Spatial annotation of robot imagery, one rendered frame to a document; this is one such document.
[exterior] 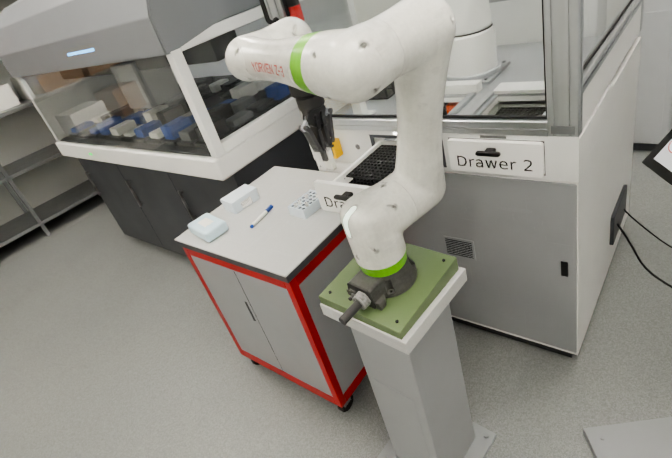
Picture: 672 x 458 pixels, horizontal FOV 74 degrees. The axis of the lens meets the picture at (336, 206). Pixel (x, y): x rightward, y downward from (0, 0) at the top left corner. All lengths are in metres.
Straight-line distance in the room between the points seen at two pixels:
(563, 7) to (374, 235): 0.70
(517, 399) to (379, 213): 1.09
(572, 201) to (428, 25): 0.82
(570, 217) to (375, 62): 0.94
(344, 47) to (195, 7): 1.30
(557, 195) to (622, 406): 0.79
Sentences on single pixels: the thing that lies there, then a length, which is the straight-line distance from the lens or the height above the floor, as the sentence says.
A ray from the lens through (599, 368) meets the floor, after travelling 2.00.
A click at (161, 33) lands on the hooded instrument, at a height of 1.44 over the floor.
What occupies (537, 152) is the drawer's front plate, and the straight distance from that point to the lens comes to 1.41.
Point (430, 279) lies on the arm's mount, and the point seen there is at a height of 0.80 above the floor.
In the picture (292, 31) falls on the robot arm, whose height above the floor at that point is 1.40.
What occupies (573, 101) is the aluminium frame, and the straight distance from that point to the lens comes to 1.34.
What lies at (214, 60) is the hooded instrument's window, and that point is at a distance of 2.04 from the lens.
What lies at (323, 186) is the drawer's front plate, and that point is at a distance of 1.43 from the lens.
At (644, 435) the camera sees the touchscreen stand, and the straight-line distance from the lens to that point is 1.83.
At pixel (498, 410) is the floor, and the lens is 1.87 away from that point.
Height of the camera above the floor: 1.56
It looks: 30 degrees down
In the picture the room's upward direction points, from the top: 18 degrees counter-clockwise
